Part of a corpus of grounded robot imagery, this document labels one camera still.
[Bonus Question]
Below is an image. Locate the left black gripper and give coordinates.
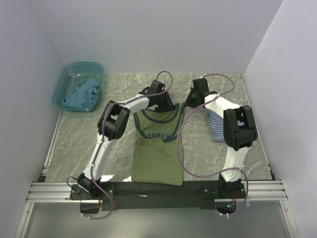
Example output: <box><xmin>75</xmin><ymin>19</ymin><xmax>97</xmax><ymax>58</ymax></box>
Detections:
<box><xmin>156</xmin><ymin>90</ymin><xmax>175</xmax><ymax>111</ymax></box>

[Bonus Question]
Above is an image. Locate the blue white striped tank top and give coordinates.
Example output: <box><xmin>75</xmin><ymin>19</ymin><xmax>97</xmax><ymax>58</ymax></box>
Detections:
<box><xmin>206</xmin><ymin>111</ymin><xmax>246</xmax><ymax>142</ymax></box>

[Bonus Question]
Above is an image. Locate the olive green tank top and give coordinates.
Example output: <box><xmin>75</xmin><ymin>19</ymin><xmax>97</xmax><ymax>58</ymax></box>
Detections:
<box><xmin>131</xmin><ymin>104</ymin><xmax>185</xmax><ymax>186</ymax></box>

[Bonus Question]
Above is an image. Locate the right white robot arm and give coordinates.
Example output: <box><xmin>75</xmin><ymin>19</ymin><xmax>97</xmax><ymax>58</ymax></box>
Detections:
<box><xmin>185</xmin><ymin>78</ymin><xmax>258</xmax><ymax>198</ymax></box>

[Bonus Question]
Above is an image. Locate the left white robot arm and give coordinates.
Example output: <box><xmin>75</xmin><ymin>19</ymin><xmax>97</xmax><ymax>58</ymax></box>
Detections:
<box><xmin>77</xmin><ymin>80</ymin><xmax>174</xmax><ymax>199</ymax></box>

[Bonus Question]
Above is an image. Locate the blue tank top in basket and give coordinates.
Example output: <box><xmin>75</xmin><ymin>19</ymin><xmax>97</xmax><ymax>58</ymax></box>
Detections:
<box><xmin>62</xmin><ymin>78</ymin><xmax>100</xmax><ymax>112</ymax></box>

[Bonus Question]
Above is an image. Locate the teal plastic laundry basket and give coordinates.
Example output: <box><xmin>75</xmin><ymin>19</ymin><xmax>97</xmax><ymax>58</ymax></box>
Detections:
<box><xmin>53</xmin><ymin>61</ymin><xmax>104</xmax><ymax>112</ymax></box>

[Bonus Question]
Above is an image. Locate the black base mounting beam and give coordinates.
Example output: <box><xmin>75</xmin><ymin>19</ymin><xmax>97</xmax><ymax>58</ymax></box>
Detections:
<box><xmin>70</xmin><ymin>180</ymin><xmax>246</xmax><ymax>214</ymax></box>

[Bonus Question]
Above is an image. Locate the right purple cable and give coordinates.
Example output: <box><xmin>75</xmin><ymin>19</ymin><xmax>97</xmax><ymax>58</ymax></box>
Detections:
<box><xmin>176</xmin><ymin>73</ymin><xmax>249</xmax><ymax>219</ymax></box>

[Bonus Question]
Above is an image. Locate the purple cable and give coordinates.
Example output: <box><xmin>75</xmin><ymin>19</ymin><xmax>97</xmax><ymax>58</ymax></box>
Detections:
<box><xmin>176</xmin><ymin>73</ymin><xmax>249</xmax><ymax>219</ymax></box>
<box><xmin>89</xmin><ymin>71</ymin><xmax>174</xmax><ymax>220</ymax></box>

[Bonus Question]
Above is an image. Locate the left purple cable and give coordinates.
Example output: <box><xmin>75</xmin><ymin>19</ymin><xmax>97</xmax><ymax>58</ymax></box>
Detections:
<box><xmin>89</xmin><ymin>71</ymin><xmax>174</xmax><ymax>220</ymax></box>

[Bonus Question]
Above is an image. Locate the aluminium extrusion frame rail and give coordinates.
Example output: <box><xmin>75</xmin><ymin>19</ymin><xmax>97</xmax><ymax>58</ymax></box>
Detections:
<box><xmin>17</xmin><ymin>110</ymin><xmax>299</xmax><ymax>238</ymax></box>

